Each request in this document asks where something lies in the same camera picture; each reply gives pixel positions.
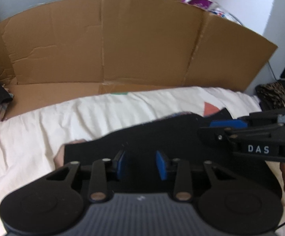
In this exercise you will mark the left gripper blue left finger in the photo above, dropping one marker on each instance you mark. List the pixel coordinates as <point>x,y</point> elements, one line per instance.
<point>102,171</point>

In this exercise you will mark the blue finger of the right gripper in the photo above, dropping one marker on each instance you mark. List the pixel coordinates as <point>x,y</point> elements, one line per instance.
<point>234,123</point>

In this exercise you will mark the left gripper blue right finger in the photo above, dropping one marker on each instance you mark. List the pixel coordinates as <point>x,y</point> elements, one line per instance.
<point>180,169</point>

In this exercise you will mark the black shorts with bear lining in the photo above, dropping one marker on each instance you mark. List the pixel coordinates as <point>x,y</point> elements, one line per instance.
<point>174,135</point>

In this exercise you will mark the leopard print folded garment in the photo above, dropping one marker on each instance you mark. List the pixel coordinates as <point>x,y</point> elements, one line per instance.
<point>271,95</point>

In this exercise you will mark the cream bear print bedsheet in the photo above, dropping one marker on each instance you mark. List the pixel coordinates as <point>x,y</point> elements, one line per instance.
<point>29,142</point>

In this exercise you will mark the purple white refill pouch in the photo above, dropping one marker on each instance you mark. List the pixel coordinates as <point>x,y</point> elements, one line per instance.
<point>212,7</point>

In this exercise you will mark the brown cardboard sheet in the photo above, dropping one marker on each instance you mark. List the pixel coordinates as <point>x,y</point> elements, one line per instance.
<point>70,48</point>

